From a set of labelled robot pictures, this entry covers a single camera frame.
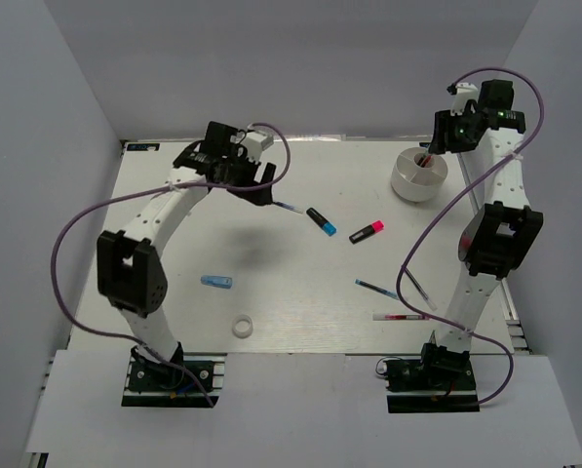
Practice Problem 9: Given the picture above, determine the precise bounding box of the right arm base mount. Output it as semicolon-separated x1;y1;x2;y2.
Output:
375;342;480;414

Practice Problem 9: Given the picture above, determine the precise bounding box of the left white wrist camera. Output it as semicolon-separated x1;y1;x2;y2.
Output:
241;129;274;157

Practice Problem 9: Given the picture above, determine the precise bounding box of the white round divided container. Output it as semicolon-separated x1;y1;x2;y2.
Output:
390;147;448;203

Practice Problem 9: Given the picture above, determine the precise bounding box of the red pen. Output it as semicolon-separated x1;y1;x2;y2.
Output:
418;153;434;168
372;314;429;321

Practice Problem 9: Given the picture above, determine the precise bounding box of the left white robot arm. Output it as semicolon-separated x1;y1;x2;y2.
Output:
97;122;276;389

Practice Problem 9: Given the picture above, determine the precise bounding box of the blue correction tape dispenser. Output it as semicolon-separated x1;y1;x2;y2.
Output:
200;275;233;289

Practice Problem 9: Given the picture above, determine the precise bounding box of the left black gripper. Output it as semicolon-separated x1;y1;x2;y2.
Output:
222;147;276;207

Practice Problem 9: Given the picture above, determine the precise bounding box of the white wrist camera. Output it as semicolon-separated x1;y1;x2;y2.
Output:
447;82;479;116
241;129;274;157

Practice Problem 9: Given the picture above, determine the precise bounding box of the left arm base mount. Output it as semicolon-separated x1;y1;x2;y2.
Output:
121;354;226;409

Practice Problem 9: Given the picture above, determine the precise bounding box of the black highlighter pink cap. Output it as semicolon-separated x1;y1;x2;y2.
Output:
349;220;384;245

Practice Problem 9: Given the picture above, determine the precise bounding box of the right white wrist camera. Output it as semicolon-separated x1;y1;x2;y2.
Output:
447;82;479;116

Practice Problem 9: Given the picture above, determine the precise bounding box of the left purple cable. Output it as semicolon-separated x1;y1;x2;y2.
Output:
50;123;292;409

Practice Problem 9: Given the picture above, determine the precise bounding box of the black highlighter blue cap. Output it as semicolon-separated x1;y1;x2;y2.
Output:
306;208;337;237

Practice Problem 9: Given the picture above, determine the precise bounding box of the dark purple ink pen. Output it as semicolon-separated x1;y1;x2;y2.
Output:
405;269;438;311

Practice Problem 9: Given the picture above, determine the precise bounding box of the blue pen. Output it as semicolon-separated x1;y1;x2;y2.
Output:
273;201;304;215
355;279;399;300

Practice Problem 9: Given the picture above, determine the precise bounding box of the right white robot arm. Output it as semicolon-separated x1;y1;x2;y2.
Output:
418;79;543;389

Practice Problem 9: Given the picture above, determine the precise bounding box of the white tape roll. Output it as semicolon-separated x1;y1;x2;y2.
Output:
231;314;253;339

